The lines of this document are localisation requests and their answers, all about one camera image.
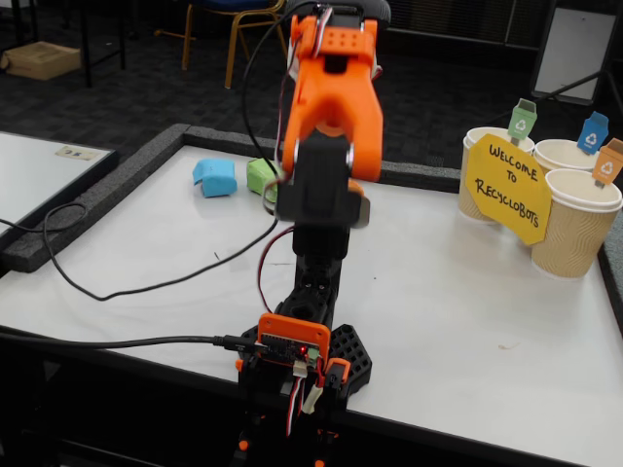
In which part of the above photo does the yellow welcome paper sign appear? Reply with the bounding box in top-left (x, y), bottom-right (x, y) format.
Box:
top-left (464, 131), bottom-right (554, 246)

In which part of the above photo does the orange controller board mount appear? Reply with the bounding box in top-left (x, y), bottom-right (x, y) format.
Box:
top-left (256, 313), bottom-right (332, 364)

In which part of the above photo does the black robot base clamp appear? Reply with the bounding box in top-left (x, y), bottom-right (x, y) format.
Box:
top-left (232, 321), bottom-right (375, 467)

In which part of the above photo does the blue recycling bin tag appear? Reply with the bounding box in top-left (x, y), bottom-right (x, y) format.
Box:
top-left (576, 110), bottom-right (610, 156)

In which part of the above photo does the thick black USB cable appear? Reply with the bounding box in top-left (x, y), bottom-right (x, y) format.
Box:
top-left (0, 324), bottom-right (257, 352)

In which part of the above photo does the thin black camera cable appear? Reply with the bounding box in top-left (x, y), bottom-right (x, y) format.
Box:
top-left (0, 0), bottom-right (337, 302)

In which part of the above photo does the brown cardboard box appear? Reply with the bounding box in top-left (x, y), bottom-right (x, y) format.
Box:
top-left (0, 40), bottom-right (83, 82)

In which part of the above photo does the red black arm servo wire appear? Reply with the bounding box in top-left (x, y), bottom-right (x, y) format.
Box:
top-left (257, 2), bottom-right (337, 315)

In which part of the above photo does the green recycling bin tag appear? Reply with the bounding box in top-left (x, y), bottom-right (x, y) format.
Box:
top-left (507, 97), bottom-right (538, 146)

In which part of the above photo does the small paper label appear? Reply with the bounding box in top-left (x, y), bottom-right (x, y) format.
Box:
top-left (54, 145), bottom-right (101, 162)

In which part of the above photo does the short dark grey foam strip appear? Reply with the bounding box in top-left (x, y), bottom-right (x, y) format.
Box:
top-left (379, 160), bottom-right (462, 195)

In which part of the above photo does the ribbed brown paper cup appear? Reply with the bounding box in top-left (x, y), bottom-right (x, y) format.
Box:
top-left (457, 126), bottom-right (536, 226)
top-left (532, 139), bottom-right (607, 172)
top-left (530, 168), bottom-right (623, 279)

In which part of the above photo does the white side table black edge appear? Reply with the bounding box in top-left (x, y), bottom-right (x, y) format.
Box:
top-left (0, 130), bottom-right (120, 244)

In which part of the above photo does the orange recycling bin tag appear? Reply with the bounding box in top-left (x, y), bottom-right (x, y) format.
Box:
top-left (592, 137), bottom-right (623, 189)

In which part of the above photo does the white cable connector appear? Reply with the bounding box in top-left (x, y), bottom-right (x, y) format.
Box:
top-left (301, 383), bottom-right (325, 414)

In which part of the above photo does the red white base servo wire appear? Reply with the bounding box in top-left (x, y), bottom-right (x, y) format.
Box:
top-left (284, 372), bottom-right (308, 438)

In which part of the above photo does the white panel black frame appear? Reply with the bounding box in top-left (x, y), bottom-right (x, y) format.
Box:
top-left (529, 0), bottom-right (619, 106)

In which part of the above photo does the black metal table frame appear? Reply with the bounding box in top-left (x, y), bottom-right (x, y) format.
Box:
top-left (72, 0), bottom-right (128, 90)

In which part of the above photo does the gold frame blue chair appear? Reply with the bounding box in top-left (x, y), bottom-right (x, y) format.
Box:
top-left (154, 0), bottom-right (296, 90)

